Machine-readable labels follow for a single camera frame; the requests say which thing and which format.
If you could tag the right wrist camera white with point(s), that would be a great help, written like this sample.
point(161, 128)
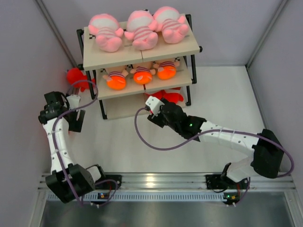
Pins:
point(154, 104)

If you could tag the orange doll left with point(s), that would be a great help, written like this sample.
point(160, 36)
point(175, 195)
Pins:
point(116, 80)

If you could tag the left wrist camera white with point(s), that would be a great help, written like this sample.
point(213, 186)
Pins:
point(74, 102)

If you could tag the pink striped plush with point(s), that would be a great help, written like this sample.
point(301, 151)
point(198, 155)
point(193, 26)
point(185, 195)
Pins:
point(107, 31)
point(141, 30)

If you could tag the orange doll right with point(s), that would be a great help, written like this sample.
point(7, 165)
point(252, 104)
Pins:
point(167, 69)

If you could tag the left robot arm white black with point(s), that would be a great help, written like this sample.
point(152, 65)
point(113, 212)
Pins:
point(60, 116)

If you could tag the orange doll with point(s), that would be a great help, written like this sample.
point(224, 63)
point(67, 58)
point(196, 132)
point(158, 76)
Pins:
point(143, 75)
point(167, 69)
point(116, 80)

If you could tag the aluminium rail base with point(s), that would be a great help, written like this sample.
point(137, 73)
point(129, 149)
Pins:
point(195, 181)

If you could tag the slotted cable duct grey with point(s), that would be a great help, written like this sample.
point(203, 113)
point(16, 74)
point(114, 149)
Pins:
point(154, 196)

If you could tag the orange doll middle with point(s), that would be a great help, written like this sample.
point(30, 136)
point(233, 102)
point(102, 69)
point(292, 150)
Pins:
point(143, 75)

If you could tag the beige three-tier shelf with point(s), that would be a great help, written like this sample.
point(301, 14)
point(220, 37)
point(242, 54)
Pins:
point(122, 103)

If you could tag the pink plush right top shelf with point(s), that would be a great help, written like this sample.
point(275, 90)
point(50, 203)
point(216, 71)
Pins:
point(171, 24)

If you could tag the red plush back left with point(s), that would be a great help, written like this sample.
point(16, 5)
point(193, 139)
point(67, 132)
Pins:
point(77, 79)

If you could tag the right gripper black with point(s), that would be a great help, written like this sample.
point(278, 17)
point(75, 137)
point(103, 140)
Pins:
point(157, 120)

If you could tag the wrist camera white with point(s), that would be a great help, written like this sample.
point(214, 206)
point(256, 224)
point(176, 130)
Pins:
point(74, 102)
point(154, 104)

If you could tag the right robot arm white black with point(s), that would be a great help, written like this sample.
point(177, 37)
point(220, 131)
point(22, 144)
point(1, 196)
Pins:
point(263, 150)

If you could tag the red shark plush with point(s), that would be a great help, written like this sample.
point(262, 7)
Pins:
point(157, 94)
point(173, 95)

